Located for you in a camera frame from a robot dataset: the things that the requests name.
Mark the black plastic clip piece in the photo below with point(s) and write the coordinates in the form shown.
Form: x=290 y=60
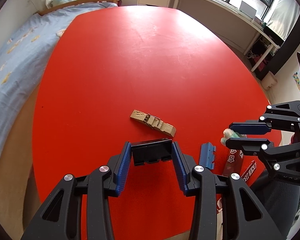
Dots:
x=151 y=151

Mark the light blue printed blanket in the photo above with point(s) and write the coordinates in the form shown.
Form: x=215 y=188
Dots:
x=22 y=52

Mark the blue plastic strip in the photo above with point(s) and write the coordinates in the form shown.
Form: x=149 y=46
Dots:
x=206 y=156

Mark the wooden clothespin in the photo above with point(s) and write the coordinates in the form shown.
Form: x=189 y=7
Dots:
x=152 y=123

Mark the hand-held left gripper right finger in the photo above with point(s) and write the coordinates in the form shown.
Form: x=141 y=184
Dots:
x=181 y=172

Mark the white plastic pot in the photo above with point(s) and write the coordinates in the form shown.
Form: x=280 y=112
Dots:
x=268 y=80

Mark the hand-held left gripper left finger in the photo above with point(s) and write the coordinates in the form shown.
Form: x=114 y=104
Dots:
x=123 y=170

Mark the wooden bed frame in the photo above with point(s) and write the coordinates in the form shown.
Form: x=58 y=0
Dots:
x=72 y=3

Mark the colourful sticker sheet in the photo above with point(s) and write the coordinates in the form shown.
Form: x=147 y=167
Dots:
x=299 y=85

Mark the dark red snack wrapper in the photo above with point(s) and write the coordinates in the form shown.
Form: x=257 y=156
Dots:
x=231 y=162

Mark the white paper scrap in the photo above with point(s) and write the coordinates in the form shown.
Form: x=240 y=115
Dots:
x=219 y=205

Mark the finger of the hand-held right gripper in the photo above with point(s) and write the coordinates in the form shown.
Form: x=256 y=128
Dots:
x=247 y=143
x=250 y=127

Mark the white roller blind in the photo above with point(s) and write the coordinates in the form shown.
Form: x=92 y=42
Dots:
x=285 y=12

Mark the red white lettered wrapper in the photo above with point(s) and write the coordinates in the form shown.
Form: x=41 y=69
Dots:
x=250 y=171

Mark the white desk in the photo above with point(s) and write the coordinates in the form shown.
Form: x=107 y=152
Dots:
x=215 y=1

